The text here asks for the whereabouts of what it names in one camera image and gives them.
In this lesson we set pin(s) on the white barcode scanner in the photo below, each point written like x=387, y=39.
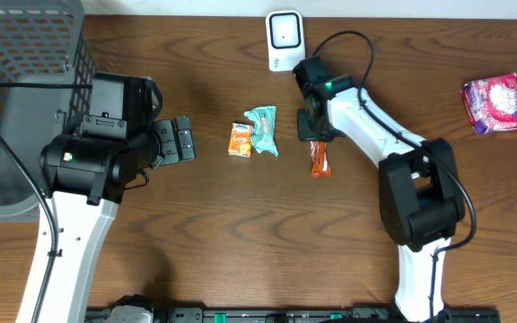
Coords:
x=285, y=40

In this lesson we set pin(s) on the orange Kleenex tissue pack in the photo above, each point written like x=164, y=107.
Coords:
x=240, y=140

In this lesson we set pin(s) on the red snack bar wrapper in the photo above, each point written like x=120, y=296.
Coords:
x=319, y=160

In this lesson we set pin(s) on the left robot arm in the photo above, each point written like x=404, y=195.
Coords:
x=87, y=167

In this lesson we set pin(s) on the grey plastic mesh basket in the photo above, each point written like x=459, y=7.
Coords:
x=45, y=70

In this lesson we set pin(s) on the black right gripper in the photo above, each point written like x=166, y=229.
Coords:
x=311, y=124

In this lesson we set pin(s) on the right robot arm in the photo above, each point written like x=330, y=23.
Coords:
x=420, y=204

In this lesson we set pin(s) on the red purple pad packet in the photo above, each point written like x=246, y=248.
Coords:
x=491, y=103

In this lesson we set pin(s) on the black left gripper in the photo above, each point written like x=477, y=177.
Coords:
x=169, y=142

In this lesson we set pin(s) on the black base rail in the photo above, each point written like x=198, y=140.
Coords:
x=197, y=315

